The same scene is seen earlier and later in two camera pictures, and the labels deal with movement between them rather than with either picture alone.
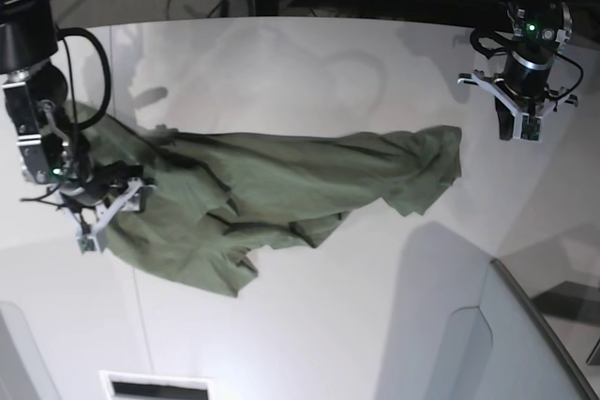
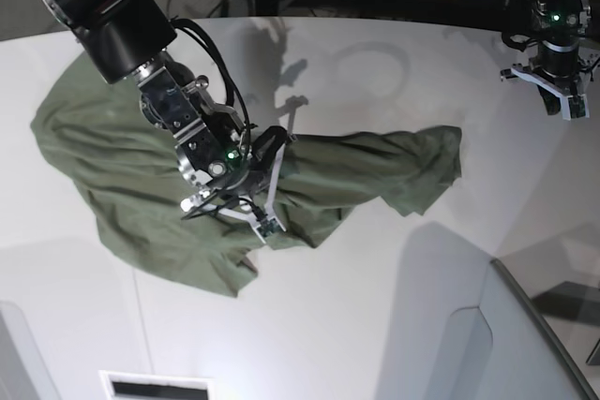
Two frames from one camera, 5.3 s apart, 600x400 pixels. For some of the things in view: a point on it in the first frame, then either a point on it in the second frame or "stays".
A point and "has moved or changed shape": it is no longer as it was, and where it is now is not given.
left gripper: x=101 y=182 -> x=247 y=166
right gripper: x=527 y=79 -> x=559 y=60
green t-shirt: x=217 y=198 has moved or changed shape
